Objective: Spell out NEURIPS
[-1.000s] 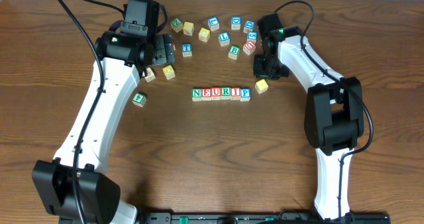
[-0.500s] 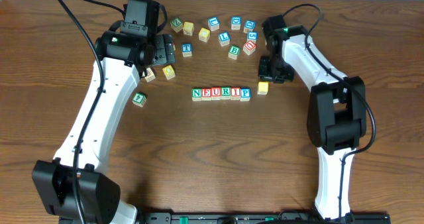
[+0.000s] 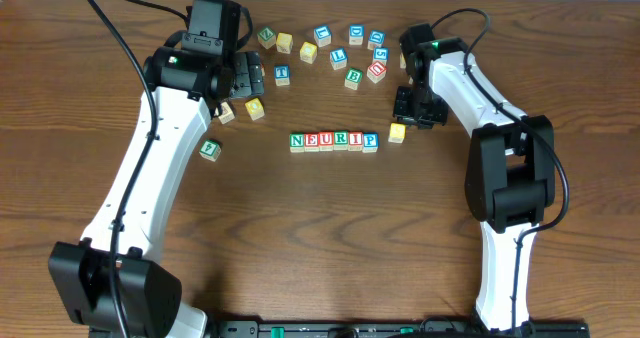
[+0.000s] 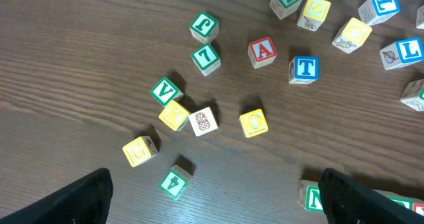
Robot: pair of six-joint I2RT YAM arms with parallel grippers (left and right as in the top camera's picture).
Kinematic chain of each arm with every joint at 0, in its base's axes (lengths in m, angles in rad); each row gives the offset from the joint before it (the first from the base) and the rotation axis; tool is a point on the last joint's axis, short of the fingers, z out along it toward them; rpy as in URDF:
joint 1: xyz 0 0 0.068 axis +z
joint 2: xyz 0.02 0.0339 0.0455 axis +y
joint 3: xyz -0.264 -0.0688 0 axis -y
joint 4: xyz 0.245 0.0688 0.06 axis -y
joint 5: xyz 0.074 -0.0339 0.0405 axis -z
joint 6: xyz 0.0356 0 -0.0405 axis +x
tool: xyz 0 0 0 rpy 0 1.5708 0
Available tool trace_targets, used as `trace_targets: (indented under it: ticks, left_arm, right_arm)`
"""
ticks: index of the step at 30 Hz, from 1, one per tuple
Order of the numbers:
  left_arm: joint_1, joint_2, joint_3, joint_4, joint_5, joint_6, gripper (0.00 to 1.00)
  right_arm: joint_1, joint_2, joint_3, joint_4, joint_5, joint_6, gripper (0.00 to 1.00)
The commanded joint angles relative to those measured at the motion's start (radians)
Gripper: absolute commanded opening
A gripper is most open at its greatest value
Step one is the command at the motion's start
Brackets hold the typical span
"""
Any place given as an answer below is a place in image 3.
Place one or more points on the blue 5 block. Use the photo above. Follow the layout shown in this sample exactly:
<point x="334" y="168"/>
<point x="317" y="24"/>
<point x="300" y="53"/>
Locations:
<point x="380" y="55"/>

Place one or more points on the yellow Q block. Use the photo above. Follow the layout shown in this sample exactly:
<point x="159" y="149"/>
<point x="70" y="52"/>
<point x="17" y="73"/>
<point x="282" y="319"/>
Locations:
<point x="308" y="52"/>

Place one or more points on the blue T block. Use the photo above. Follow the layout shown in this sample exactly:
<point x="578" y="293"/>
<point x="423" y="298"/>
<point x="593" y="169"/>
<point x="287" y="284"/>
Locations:
<point x="282" y="75"/>

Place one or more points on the blue D block tilted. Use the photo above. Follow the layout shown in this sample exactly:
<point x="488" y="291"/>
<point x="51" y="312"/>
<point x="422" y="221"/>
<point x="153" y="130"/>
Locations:
<point x="376" y="39"/>

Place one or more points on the red u block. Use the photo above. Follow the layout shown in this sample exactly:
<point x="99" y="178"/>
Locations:
<point x="376" y="72"/>
<point x="326" y="141"/>

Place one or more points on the yellow S block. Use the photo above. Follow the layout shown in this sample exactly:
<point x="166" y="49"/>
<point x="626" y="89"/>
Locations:
<point x="397" y="133"/>

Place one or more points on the green R block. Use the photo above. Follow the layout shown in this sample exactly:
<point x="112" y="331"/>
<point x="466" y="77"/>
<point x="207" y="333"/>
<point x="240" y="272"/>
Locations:
<point x="340" y="140"/>

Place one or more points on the yellow block centre left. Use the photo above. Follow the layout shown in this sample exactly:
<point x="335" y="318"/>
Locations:
<point x="255" y="109"/>

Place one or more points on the blue L block top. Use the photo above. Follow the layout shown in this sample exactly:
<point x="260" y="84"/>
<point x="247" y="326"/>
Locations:
<point x="322" y="36"/>

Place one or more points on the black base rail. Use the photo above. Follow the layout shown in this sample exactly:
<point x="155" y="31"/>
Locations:
<point x="429" y="328"/>

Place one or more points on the yellow block top row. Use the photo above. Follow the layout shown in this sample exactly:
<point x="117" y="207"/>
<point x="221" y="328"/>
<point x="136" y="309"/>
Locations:
<point x="284" y="43"/>

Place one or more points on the red E block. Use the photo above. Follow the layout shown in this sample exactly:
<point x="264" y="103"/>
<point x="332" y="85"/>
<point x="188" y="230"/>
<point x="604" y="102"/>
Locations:
<point x="311" y="142"/>

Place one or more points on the blue l block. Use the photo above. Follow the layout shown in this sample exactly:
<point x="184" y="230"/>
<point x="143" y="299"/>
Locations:
<point x="322" y="36"/>
<point x="338" y="59"/>

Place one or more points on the green 4 block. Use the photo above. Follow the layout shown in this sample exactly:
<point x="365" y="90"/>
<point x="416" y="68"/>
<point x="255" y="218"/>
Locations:
<point x="210" y="150"/>

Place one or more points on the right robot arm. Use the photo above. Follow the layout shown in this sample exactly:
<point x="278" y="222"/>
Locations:
<point x="510" y="177"/>

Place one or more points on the blue P block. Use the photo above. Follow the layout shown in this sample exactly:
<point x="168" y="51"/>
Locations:
<point x="370" y="142"/>

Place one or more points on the plain picture block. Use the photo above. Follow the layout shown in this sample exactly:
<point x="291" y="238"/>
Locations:
<point x="225" y="113"/>

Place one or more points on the red U block tilted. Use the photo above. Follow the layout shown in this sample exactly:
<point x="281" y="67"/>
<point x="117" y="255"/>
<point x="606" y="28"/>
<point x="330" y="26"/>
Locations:
<point x="376" y="72"/>

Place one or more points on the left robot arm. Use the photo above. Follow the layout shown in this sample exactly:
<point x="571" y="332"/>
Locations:
<point x="111" y="280"/>

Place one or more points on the green B block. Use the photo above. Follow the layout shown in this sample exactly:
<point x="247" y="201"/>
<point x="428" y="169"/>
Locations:
<point x="353" y="78"/>

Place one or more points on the green Z block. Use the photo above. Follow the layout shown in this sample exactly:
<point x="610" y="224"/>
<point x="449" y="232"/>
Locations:
<point x="267" y="37"/>

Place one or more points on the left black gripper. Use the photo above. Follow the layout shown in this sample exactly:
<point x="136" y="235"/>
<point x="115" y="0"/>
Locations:
<point x="248" y="74"/>

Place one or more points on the yellow K block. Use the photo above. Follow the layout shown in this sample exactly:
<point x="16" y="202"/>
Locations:
<point x="402" y="61"/>

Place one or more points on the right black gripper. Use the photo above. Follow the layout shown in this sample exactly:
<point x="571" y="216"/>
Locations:
<point x="417" y="110"/>

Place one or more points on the green N block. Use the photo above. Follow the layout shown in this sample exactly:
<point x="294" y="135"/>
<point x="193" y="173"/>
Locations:
<point x="296" y="143"/>

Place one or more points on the red I block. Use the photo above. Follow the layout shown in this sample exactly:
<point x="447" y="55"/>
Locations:
<point x="355" y="141"/>

